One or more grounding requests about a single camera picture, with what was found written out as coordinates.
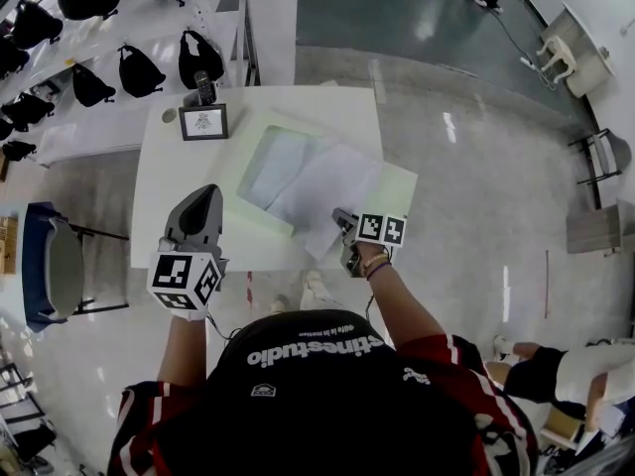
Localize white curved cabinet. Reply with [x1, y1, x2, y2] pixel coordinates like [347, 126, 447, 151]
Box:
[539, 1, 618, 100]

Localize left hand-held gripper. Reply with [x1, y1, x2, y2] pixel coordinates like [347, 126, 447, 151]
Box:
[147, 183, 230, 322]

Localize white carved stool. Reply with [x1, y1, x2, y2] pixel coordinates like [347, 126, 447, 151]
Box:
[535, 35, 579, 86]

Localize person's right forearm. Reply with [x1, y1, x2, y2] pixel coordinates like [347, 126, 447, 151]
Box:
[356, 243, 450, 352]

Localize wrist bracelets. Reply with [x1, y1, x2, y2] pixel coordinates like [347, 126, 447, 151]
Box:
[363, 252, 393, 282]

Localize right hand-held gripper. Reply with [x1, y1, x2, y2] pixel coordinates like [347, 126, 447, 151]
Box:
[331, 207, 409, 280]

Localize black picture frame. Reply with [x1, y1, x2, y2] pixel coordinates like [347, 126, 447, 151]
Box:
[178, 102, 230, 143]

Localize black metal chair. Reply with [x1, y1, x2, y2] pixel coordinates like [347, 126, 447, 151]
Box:
[568, 127, 634, 187]

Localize blue chair with grey cushion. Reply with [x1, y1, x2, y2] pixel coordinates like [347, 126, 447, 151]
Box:
[18, 200, 131, 334]

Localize group of black bags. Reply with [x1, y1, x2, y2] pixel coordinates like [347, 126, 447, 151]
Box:
[0, 0, 227, 164]

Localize person's left forearm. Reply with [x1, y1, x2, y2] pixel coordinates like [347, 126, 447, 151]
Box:
[157, 313, 209, 391]

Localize light blue paper sheet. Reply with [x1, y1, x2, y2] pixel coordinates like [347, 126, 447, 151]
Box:
[246, 126, 328, 212]

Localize white shelf unit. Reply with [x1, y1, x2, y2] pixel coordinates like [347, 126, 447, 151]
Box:
[0, 0, 262, 168]

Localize person's red black shirt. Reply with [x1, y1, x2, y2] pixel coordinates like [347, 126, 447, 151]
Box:
[106, 332, 541, 476]

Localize grey remote holder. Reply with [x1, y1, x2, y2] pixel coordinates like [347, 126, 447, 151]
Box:
[182, 81, 220, 109]

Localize wooden box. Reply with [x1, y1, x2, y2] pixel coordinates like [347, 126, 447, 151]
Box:
[0, 214, 20, 278]

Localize white sheet of paper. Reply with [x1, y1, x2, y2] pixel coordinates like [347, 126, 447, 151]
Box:
[266, 143, 384, 262]

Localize person's black cap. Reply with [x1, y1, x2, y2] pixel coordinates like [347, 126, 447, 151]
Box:
[163, 308, 490, 476]

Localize black metal rack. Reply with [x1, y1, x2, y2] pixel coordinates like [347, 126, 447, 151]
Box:
[0, 347, 59, 465]

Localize white shallow paper box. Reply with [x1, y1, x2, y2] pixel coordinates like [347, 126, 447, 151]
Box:
[215, 108, 419, 240]

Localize black remote control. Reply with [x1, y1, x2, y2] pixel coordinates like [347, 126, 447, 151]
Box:
[192, 69, 216, 106]

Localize grey wooden crate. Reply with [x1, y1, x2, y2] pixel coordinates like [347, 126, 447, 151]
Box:
[565, 197, 635, 256]

